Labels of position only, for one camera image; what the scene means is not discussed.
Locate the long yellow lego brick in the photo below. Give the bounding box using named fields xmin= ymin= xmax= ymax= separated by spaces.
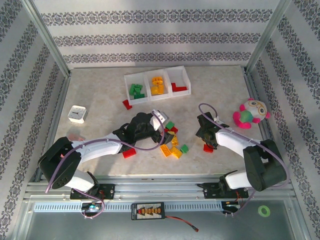
xmin=159 ymin=143 xmax=171 ymax=158
xmin=169 ymin=146 xmax=184 ymax=159

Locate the white plastic bin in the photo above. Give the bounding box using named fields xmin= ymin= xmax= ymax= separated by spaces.
xmin=164 ymin=65 xmax=193 ymax=98
xmin=144 ymin=68 xmax=173 ymax=102
xmin=124 ymin=72 xmax=152 ymax=105

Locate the pink white plush toy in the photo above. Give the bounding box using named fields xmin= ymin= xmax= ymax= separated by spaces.
xmin=232 ymin=97 xmax=272 ymax=130

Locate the small circuit board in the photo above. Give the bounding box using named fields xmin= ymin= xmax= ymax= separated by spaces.
xmin=224 ymin=200 xmax=242 ymax=210
xmin=80 ymin=202 xmax=103 ymax=213

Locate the white square clock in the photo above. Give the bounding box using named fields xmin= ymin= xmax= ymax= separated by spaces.
xmin=67 ymin=104 xmax=88 ymax=124

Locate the pink card packet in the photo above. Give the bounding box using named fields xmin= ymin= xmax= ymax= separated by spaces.
xmin=66 ymin=133 xmax=86 ymax=142

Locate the black power distribution board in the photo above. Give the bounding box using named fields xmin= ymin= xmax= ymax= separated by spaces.
xmin=131 ymin=201 xmax=166 ymax=221

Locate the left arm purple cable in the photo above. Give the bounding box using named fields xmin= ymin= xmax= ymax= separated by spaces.
xmin=44 ymin=109 xmax=166 ymax=221

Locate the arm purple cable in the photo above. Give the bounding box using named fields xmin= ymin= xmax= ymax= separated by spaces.
xmin=44 ymin=109 xmax=166 ymax=221
xmin=198 ymin=102 xmax=291 ymax=218

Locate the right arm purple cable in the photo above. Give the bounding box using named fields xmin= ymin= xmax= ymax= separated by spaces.
xmin=198 ymin=102 xmax=291 ymax=218

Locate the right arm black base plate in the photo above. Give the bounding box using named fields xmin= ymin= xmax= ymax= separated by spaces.
xmin=203 ymin=182 xmax=250 ymax=200

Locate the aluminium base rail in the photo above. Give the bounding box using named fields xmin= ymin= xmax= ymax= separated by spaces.
xmin=23 ymin=174 xmax=294 ymax=202

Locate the aluminium side rail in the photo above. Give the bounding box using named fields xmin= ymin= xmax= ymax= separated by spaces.
xmin=24 ymin=72 xmax=72 ymax=186
xmin=243 ymin=71 xmax=292 ymax=182

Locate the slotted grey cable duct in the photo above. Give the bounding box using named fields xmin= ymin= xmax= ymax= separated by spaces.
xmin=33 ymin=201 xmax=224 ymax=213

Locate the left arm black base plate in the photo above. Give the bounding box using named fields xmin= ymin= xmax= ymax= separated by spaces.
xmin=69 ymin=183 xmax=116 ymax=201

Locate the red black wire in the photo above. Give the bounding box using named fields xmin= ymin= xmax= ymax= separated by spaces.
xmin=163 ymin=215 xmax=200 ymax=232

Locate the green tape ring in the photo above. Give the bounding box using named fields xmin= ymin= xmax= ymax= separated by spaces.
xmin=258 ymin=204 xmax=271 ymax=217

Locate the aluminium frame post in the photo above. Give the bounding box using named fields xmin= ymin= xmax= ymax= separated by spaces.
xmin=21 ymin=0 xmax=72 ymax=77
xmin=242 ymin=0 xmax=295 ymax=76

